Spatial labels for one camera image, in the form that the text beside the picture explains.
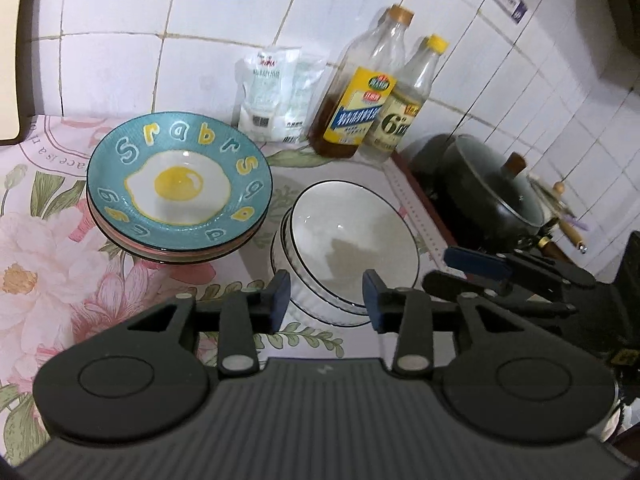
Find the cooking oil bottle yellow label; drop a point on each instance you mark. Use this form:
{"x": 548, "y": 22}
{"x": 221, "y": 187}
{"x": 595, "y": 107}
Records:
{"x": 357, "y": 110}

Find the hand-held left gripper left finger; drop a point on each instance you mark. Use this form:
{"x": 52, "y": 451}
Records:
{"x": 280, "y": 302}

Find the glass lid wooden knob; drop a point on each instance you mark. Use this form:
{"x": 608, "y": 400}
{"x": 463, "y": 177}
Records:
{"x": 515, "y": 195}

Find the beige cutting board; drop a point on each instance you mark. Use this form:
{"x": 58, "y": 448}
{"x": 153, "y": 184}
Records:
{"x": 10, "y": 60}

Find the white plastic seasoning bag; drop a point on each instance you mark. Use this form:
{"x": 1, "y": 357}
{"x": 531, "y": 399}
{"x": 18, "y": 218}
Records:
{"x": 270, "y": 105}

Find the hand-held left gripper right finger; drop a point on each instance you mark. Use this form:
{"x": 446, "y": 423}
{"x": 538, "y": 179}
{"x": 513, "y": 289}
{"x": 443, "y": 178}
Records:
{"x": 372, "y": 305}

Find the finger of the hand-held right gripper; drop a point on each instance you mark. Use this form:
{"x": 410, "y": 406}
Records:
{"x": 475, "y": 262}
{"x": 450, "y": 284}

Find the white ribbed bowl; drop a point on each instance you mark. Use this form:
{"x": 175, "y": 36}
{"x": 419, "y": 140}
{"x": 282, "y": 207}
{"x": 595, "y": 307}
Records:
{"x": 310, "y": 306}

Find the clear vinegar bottle yellow cap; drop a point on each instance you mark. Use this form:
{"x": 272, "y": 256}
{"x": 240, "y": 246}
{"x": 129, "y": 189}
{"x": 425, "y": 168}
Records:
{"x": 395, "y": 125}

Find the white bowl dark rim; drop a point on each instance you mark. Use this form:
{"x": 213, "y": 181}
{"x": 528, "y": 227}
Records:
{"x": 285, "y": 240}
{"x": 340, "y": 230}

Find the blue fried egg plate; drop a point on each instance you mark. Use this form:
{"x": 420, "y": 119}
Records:
{"x": 175, "y": 180}

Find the dark range hood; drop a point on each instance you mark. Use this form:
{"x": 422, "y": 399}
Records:
{"x": 625, "y": 5}

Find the floral tablecloth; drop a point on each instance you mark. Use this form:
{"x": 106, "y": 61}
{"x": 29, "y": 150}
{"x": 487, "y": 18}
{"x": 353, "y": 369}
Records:
{"x": 60, "y": 270}

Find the wall label sticker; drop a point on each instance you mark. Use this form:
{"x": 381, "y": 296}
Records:
{"x": 509, "y": 0}

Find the black cooking pot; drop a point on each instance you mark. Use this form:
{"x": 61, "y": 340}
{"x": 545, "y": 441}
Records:
{"x": 470, "y": 185}

